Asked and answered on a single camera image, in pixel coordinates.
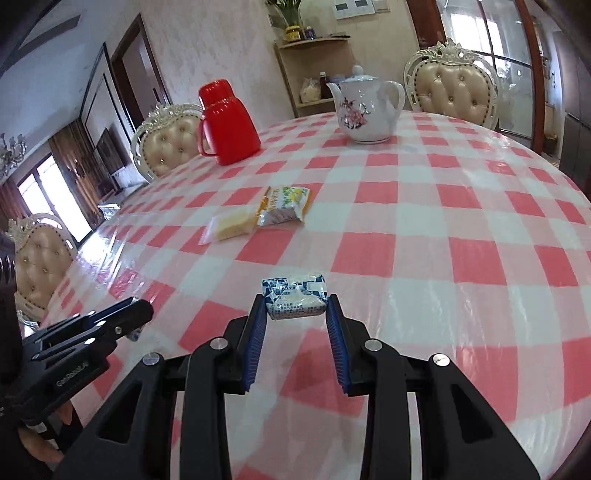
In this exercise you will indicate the brown curtain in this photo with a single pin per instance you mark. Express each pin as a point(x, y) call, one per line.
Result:
point(76, 170)

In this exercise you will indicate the wooden corner shelf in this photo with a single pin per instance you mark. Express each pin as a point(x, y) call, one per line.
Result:
point(288, 74)

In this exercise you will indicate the dark blue white patterned packet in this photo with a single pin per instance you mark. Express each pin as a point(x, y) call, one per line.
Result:
point(295, 295)

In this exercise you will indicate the yellow orange snack packet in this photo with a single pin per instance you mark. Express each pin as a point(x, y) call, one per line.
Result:
point(284, 205)

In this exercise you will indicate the white floral teapot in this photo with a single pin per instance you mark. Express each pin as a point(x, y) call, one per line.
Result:
point(364, 110)

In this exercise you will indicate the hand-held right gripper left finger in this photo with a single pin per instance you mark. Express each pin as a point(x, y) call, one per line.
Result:
point(256, 341)

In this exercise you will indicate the brown glass bottle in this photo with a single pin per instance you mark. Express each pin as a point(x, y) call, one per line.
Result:
point(323, 83)

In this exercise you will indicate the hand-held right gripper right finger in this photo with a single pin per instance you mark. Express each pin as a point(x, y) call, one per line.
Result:
point(337, 346)

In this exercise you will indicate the person's left hand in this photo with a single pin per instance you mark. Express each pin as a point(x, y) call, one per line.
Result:
point(44, 445)

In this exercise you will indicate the white television cabinet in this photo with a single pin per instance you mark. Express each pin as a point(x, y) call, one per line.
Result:
point(117, 198)

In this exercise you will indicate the vase with green plant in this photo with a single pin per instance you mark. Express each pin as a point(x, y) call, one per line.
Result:
point(286, 11)

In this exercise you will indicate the small dark jar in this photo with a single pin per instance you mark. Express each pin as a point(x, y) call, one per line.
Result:
point(310, 33)

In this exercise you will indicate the clear pale yellow cake packet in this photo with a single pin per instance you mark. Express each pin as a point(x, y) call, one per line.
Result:
point(231, 226)

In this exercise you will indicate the glass partition door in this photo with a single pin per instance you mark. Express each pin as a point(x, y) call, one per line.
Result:
point(498, 60)

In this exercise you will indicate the yellow lidded jar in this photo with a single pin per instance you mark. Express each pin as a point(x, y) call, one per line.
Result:
point(292, 33)

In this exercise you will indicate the white wall switch panel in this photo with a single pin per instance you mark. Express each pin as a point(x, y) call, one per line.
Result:
point(360, 8)

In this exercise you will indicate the clear bag of pale food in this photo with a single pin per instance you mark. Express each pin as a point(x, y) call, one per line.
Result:
point(310, 91)

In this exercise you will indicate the red thermos jug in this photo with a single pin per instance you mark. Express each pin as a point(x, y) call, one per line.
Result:
point(231, 124)

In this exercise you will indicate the ceiling chandelier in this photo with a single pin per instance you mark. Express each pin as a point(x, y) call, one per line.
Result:
point(11, 154)

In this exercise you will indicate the cream tufted dining chair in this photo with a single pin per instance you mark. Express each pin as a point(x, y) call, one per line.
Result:
point(168, 145)
point(455, 87)
point(41, 263)

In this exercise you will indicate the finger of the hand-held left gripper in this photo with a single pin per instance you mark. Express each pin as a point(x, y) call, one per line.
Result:
point(108, 310)
point(127, 323)

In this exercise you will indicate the flat screen television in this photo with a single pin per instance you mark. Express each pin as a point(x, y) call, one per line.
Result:
point(110, 150)

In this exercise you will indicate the red white checked tablecloth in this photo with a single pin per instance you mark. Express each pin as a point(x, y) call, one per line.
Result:
point(438, 277)

